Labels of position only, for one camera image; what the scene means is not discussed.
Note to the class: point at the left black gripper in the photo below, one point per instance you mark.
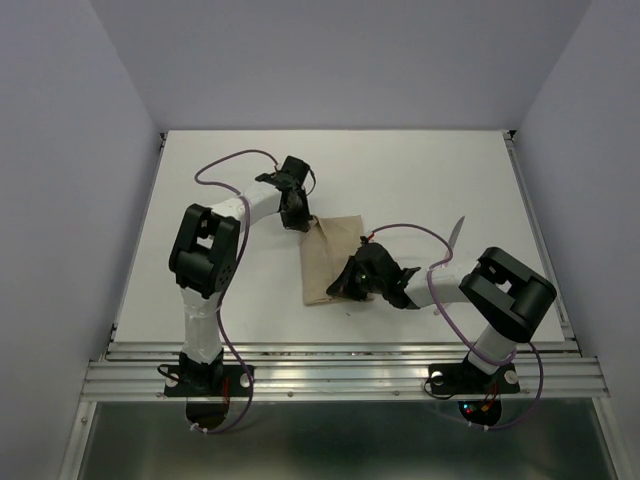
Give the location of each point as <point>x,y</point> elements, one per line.
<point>299,223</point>

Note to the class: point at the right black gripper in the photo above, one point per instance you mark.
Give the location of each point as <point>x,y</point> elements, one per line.
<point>343,284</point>

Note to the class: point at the beige cloth napkin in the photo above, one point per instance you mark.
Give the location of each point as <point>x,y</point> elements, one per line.
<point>325,250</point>

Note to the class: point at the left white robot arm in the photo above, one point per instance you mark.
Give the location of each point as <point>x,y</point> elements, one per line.
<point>208,247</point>

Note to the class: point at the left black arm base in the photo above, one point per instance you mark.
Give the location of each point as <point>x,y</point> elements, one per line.
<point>190,379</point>

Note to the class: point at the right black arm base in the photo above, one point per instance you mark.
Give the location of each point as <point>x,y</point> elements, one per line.
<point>446,380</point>

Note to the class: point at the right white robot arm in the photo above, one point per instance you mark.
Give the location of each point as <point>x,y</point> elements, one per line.
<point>511,297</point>

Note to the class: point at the pink handled knife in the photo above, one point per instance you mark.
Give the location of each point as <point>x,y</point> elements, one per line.
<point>454,235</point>

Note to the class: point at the aluminium front rail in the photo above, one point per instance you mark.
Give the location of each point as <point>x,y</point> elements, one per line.
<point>346,411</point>

